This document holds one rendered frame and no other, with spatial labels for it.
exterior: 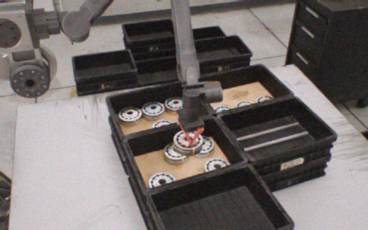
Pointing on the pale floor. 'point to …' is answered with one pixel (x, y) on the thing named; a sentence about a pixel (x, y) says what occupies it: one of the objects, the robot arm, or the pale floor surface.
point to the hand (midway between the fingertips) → (188, 136)
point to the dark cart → (341, 47)
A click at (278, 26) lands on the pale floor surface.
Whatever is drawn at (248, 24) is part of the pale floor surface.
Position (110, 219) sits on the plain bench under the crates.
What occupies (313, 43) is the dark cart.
